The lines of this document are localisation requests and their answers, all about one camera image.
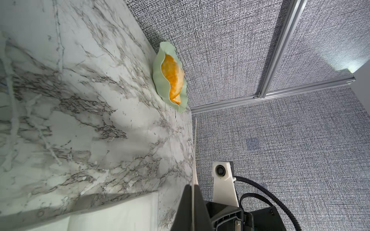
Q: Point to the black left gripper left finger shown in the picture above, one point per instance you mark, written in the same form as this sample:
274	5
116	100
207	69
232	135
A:
183	218

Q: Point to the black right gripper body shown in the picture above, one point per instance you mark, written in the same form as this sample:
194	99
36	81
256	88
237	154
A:
229	218

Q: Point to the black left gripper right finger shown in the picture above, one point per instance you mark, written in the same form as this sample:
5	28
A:
200	217

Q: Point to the pink card red characters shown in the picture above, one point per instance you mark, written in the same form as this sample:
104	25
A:
195	177

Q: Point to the white photo album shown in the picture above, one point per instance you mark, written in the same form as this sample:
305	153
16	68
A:
136	214

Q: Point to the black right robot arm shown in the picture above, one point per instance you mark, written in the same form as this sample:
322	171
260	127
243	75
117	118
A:
267	219

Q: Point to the large orange bread roll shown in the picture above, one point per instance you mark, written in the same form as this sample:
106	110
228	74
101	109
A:
175	75

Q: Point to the light green wavy bowl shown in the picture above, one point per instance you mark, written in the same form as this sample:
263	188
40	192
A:
162	84

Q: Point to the aluminium enclosure frame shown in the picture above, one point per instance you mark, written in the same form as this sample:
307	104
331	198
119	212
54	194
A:
289	26

